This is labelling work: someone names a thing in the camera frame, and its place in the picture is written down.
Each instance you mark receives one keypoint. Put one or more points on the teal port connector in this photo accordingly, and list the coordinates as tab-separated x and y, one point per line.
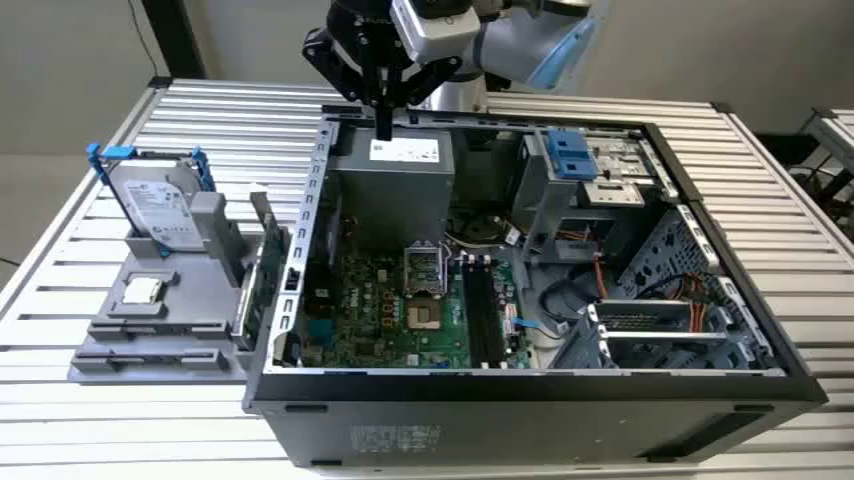
321	332

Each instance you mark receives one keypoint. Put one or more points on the black case fan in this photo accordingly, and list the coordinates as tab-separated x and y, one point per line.
329	270

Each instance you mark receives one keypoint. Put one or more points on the grey parts rack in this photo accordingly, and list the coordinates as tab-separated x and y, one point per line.
193	280

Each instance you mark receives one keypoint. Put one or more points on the CPU socket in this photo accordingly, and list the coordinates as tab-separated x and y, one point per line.
423	315

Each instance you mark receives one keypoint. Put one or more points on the black open PC case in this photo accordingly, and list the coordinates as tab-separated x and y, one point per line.
467	430

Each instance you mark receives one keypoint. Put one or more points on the RAM stick with black chips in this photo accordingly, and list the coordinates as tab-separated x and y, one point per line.
153	356
160	329

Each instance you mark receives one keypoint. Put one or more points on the black upright post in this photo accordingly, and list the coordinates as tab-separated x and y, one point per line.
183	40

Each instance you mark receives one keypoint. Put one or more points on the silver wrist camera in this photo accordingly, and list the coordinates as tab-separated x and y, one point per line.
433	30

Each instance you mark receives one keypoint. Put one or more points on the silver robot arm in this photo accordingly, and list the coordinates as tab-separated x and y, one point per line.
513	40

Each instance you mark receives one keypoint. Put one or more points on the blue plastic drive latch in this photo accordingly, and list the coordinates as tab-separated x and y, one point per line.
567	150

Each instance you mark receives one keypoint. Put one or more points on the silver CPU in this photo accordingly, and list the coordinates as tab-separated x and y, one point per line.
141	290

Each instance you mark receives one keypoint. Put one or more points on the green graphics card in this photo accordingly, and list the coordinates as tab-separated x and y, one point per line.
267	280

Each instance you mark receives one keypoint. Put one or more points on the black chipset chip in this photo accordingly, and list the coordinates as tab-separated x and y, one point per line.
365	349

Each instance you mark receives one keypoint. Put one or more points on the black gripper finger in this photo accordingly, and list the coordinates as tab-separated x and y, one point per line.
333	65
427	82

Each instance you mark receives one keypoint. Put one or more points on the silver drive bay cage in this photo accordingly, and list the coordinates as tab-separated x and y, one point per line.
540	210

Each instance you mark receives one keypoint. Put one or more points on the hard disk in blue carrier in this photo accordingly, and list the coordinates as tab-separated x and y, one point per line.
153	200

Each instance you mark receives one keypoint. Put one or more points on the grey power supply unit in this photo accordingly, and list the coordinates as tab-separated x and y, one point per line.
393	200

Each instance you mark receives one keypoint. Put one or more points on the green motherboard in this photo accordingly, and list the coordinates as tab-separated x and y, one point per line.
427	350

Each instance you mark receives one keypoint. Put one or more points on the metal slat side table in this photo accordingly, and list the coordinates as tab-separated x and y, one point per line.
834	125

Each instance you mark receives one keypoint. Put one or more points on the RAM slot with white clips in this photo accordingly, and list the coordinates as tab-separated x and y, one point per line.
477	310
497	310

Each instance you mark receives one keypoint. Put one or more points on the metal disk bay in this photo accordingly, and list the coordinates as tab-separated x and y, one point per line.
660	336

